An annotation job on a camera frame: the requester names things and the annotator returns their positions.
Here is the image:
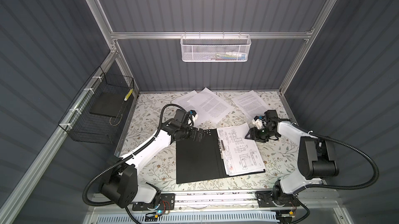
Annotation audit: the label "red folder black inside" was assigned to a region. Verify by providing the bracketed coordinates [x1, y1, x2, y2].
[175, 128, 266, 184]

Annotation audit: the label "technical drawing paper sheet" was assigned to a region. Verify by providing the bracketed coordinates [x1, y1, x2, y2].
[217, 123, 266, 177]

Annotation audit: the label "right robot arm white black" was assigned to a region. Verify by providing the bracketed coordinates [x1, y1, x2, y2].
[245, 110, 339, 207]

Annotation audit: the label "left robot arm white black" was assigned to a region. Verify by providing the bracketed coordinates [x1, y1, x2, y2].
[99, 109, 202, 208]

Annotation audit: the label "printed paper sheet far right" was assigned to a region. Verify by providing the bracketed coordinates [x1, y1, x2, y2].
[232, 90, 272, 121]

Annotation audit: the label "printed paper sheet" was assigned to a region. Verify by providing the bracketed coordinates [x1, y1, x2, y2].
[232, 90, 272, 121]
[188, 87, 234, 124]
[171, 90, 198, 114]

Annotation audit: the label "printed paper sheet centre left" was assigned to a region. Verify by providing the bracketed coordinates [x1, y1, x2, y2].
[171, 90, 198, 114]

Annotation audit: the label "printed paper sheet centre back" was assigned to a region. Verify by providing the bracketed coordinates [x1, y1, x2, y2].
[188, 87, 234, 124]

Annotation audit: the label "yellow green marker pen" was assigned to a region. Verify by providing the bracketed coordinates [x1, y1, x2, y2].
[124, 88, 134, 101]

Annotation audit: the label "black pad in basket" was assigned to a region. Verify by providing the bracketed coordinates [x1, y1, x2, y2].
[89, 93, 127, 118]

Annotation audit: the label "pens in white basket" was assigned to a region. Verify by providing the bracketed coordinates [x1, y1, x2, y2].
[205, 52, 247, 62]

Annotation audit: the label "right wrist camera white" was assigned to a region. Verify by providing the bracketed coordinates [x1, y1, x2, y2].
[251, 116, 265, 129]

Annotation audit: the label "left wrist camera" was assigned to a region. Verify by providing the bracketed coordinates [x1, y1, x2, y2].
[188, 110, 198, 124]

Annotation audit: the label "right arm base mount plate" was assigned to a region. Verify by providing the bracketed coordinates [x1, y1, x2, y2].
[255, 190, 300, 208]

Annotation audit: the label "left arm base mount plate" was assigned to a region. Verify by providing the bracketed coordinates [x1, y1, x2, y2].
[131, 193, 176, 211]

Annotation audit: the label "aluminium front rail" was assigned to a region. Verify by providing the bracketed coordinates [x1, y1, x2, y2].
[173, 188, 341, 212]

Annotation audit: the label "white wire mesh basket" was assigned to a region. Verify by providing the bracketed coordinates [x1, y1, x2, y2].
[180, 34, 251, 62]

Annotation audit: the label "black wire mesh basket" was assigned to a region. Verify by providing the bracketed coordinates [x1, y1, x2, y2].
[59, 68, 135, 145]

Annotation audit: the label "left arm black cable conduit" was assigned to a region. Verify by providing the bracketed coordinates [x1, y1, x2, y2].
[81, 103, 188, 224]

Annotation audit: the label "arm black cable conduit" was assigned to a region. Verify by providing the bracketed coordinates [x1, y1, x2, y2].
[81, 103, 188, 224]
[299, 130, 380, 190]

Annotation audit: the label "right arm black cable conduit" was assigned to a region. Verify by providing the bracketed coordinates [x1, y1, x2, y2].
[299, 130, 380, 190]

